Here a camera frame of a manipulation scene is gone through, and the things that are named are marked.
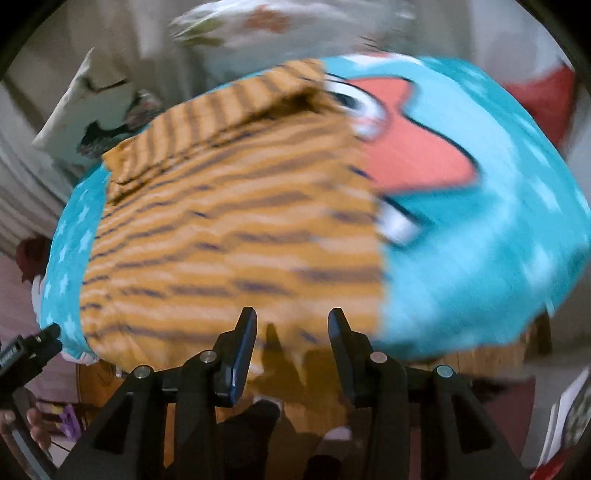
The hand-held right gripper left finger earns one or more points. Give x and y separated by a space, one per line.
244 355

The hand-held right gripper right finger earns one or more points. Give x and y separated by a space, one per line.
340 350

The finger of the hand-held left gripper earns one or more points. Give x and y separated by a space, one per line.
39 344

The orange striped small garment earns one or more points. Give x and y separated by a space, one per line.
231 221

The person's left hand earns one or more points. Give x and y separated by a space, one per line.
32 427

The wooden table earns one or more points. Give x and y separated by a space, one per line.
295 397

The dark red cloth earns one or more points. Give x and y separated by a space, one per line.
33 256

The turquoise printed blanket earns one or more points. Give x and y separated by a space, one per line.
471 221

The white patterned pillow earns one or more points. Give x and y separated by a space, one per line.
94 113

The white and red booklet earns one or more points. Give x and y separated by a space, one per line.
570 417

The white floral cloth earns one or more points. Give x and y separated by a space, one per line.
286 34

